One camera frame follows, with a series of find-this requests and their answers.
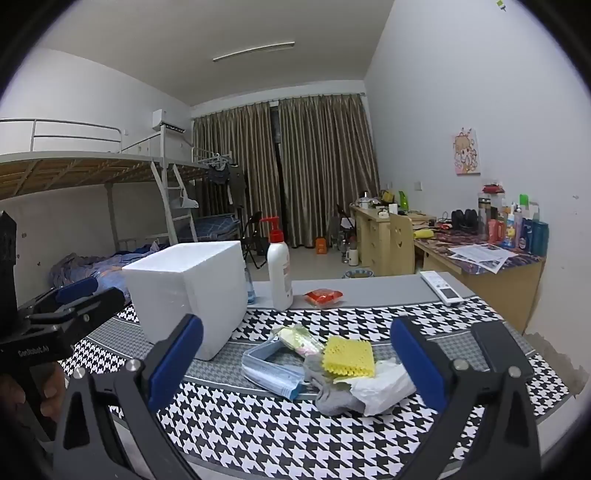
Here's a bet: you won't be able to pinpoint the black folding chair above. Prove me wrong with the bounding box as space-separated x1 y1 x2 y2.
242 211 269 269

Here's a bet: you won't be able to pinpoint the yellow foam net sleeve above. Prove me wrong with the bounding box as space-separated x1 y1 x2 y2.
322 335 376 379

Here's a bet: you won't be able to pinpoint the white plastic bag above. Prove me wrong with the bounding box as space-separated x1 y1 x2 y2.
350 357 419 415

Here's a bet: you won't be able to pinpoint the printed paper sheets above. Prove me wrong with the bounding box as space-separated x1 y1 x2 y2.
449 244 519 274

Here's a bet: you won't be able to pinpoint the white foam box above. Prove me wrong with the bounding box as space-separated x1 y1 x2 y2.
121 240 250 361

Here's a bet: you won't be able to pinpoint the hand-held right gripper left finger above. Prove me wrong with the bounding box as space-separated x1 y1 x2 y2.
51 314 205 480

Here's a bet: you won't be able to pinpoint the white bunk bed ladder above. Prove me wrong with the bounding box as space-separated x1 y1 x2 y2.
150 124 199 245

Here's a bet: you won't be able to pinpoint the clear green pink wipes packet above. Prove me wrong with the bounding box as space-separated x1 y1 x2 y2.
276 323 326 358

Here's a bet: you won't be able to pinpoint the pink cartoon wall poster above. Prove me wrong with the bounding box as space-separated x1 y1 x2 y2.
453 129 482 176

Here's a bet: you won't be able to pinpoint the bunk bed with blue mattress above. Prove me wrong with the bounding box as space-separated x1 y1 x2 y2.
189 147 245 245

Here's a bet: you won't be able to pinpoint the brown curtain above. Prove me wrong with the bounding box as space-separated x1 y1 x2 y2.
191 100 282 247
277 93 380 247

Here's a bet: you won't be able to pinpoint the white red pump lotion bottle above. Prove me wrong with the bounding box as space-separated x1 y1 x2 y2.
260 216 294 311

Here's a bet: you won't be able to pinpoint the wooden desk with patterned mat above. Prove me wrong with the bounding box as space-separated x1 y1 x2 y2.
413 222 546 334

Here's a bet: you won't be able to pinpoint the white metal bunk bed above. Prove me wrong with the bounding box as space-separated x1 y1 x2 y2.
0 119 204 296

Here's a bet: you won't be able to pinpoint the dark hanging clothes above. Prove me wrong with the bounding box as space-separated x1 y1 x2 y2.
205 164 245 204

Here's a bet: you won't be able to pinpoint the white remote control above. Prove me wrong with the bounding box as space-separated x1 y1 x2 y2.
419 270 464 306

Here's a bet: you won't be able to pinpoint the blue orange quilt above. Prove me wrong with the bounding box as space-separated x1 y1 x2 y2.
48 242 171 301

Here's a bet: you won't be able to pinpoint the light wooden desk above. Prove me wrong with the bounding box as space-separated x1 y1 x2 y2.
349 203 437 278

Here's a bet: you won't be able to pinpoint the grey sock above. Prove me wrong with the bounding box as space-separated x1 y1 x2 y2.
302 354 370 415

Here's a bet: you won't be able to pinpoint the blue grey face mask packet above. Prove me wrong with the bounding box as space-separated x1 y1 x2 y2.
242 336 324 400

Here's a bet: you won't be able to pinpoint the person's left hand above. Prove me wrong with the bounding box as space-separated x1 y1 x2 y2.
0 364 68 423

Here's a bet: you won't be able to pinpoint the black phone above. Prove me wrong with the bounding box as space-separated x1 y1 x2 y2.
470 320 536 380

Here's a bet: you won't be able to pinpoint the houndstooth table mat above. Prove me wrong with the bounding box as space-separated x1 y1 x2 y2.
55 273 573 480

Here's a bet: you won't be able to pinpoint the cluster of toiletry bottles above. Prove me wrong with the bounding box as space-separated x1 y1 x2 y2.
478 184 550 257

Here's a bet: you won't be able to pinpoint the red snack packet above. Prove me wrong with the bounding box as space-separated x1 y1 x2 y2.
305 288 345 308

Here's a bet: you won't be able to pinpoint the wooden chair with smiley cutout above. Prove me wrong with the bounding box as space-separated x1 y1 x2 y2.
388 213 415 278

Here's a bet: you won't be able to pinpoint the ceiling tube light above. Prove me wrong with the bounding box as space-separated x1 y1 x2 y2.
212 41 296 62

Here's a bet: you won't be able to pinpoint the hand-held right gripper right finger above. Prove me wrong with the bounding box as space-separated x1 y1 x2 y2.
390 316 542 480

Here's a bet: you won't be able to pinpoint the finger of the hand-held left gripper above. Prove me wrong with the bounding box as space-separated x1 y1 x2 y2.
18 276 99 319
25 286 127 337

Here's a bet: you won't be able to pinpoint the white air conditioner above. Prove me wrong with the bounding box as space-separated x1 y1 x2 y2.
151 109 188 133

